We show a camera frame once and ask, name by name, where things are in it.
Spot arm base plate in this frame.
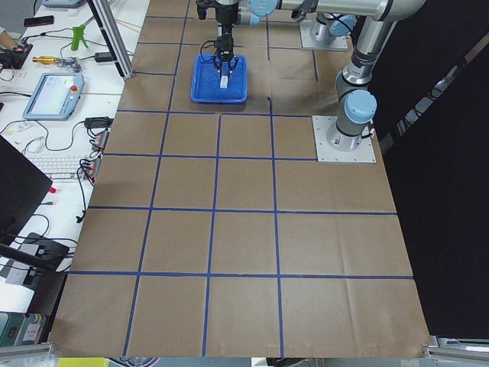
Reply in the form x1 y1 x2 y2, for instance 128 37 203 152
312 115 377 164
300 20 348 52

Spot teach pendant tablet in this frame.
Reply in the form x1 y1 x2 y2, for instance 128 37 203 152
22 73 85 121

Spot green handled reach grabber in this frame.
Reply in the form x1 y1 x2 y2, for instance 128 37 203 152
70 24 89 51

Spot white keyboard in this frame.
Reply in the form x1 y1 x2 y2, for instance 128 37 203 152
27 154 93 180

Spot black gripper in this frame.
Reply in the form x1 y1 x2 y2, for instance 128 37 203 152
212 24 240 74

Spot white block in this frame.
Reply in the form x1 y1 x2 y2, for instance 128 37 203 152
219 75 229 89

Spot black power adapter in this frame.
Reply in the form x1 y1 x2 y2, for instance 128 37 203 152
94 52 114 63

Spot black computer monitor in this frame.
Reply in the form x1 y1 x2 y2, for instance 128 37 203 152
0 138 53 245

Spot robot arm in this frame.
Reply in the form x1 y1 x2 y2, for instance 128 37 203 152
196 0 357 76
275 0 425 151

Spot aluminium frame post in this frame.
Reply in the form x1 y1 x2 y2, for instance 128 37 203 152
87 0 134 80

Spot blue plastic tray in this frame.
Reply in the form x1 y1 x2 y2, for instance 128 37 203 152
190 54 248 103

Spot black smartphone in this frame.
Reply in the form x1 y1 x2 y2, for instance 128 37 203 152
24 15 54 28

